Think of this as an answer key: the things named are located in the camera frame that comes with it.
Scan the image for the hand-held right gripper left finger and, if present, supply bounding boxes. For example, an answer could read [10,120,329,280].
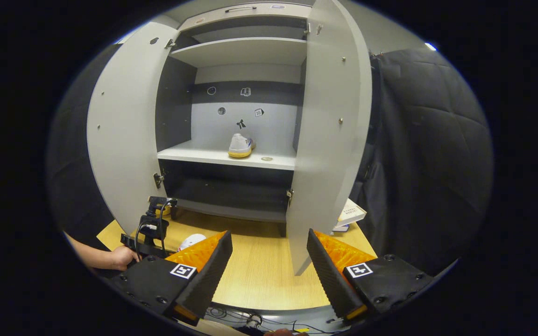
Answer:
[110,230,233,326]

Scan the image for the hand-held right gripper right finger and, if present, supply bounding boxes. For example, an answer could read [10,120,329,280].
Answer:
[307,229,435,322]

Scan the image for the white striped shoe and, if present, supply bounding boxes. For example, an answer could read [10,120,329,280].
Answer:
[178,233,207,252]
[228,133,256,159]

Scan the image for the grey shoe cabinet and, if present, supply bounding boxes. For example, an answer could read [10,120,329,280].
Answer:
[155,1,314,238]

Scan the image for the grey cabinet door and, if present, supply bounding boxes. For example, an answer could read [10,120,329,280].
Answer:
[87,22,181,236]
[286,0,373,276]

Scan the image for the white paperback book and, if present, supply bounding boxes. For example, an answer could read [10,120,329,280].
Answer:
[337,198,368,228]

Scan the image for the black quilted curtain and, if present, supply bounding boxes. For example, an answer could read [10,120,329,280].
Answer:
[351,48,494,276]

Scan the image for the black cable bundle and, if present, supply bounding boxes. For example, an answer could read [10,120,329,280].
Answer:
[204,306,340,336]

